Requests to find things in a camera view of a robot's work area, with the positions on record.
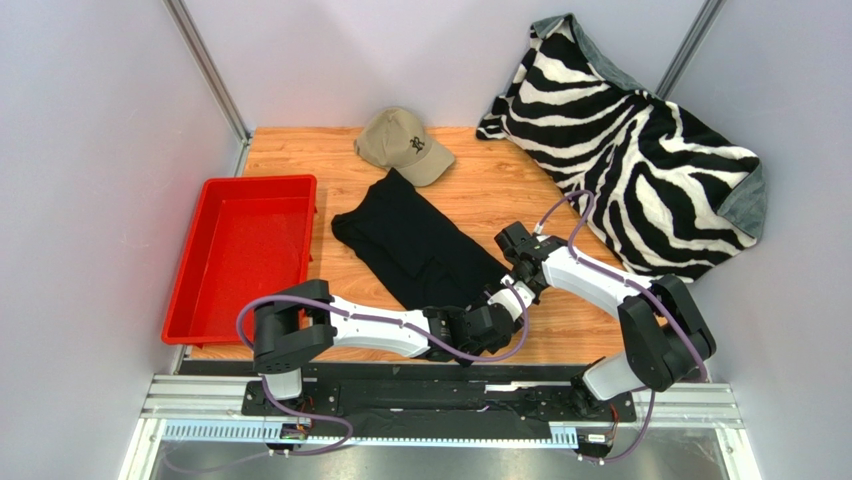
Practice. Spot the black t shirt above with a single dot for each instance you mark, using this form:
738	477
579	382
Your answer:
420	256

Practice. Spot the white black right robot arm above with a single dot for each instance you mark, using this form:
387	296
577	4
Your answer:
665	337

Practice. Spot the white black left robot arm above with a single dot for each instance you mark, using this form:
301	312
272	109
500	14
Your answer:
296	325

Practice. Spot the zebra print blanket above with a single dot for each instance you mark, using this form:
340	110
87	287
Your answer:
666	193

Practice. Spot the beige baseball cap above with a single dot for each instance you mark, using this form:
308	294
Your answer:
396	139

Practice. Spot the red plastic tray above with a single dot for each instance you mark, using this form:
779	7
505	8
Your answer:
248	237

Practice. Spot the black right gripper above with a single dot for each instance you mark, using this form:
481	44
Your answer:
510	241

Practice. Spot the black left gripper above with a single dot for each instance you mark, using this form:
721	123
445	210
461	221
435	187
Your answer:
474	307

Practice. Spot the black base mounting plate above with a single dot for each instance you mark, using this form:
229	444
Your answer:
384	401

